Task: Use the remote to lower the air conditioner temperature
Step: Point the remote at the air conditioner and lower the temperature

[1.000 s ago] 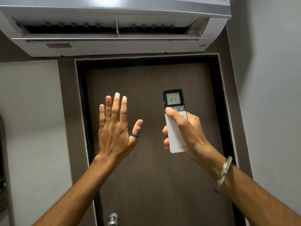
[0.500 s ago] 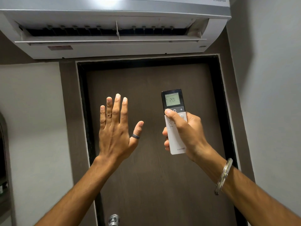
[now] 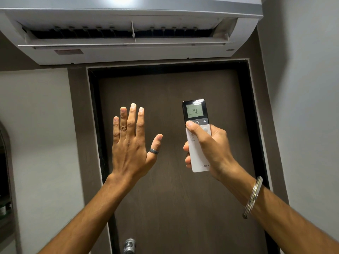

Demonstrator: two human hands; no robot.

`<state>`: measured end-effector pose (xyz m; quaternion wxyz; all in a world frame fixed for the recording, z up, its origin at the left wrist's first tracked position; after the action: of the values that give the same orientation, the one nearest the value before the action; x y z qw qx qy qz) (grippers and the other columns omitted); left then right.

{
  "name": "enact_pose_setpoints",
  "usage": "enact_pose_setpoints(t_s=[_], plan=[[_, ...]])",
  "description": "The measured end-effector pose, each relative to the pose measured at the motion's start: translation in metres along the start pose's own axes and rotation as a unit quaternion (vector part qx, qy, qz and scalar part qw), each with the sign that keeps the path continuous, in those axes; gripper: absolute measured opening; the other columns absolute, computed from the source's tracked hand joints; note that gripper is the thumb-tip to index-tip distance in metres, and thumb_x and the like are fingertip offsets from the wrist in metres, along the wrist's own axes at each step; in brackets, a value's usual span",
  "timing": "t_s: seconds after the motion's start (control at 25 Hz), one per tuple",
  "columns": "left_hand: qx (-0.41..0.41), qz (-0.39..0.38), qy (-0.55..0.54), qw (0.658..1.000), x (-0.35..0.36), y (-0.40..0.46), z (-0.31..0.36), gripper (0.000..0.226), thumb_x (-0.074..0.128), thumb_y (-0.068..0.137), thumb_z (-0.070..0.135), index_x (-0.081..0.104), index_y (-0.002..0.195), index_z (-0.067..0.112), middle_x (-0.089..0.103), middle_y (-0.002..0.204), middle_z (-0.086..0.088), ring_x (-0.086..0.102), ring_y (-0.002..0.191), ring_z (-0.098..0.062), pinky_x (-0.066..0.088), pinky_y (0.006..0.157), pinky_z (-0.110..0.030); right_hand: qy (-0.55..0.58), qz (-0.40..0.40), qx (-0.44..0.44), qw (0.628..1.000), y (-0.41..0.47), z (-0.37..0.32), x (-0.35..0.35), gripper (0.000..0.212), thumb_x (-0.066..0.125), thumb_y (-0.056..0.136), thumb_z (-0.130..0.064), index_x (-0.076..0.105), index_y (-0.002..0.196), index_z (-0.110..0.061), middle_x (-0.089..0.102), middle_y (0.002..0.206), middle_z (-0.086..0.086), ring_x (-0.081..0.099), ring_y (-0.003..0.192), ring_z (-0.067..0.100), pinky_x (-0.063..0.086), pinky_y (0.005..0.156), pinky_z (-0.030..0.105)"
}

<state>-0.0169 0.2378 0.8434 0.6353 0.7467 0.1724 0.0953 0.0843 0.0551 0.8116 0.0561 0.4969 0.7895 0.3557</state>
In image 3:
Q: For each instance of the person's right hand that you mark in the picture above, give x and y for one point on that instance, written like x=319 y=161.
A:
x=215 y=152

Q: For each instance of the person's left forearm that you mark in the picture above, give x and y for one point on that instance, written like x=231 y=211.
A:
x=84 y=219

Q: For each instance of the silver metal bangle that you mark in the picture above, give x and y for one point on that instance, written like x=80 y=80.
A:
x=253 y=197

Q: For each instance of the dark brown wooden door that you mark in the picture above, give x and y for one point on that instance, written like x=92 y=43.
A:
x=172 y=145

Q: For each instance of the white wall air conditioner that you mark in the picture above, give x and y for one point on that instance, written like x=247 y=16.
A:
x=127 y=31

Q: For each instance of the person's left hand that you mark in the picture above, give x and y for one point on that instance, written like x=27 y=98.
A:
x=129 y=153

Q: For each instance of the person's left little finger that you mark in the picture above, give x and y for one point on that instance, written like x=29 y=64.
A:
x=116 y=129

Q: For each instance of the white air conditioner remote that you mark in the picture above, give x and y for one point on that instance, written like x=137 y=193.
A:
x=197 y=113

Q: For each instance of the person's right forearm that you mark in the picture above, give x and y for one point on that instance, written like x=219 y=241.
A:
x=278 y=214

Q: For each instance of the black door frame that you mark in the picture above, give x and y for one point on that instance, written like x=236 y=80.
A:
x=169 y=68

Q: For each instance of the person's left thumb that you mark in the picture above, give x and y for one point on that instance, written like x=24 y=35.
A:
x=155 y=145

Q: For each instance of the person's left middle finger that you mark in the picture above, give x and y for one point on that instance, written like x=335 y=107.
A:
x=131 y=121

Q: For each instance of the person's right thumb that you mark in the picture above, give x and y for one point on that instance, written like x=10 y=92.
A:
x=197 y=132

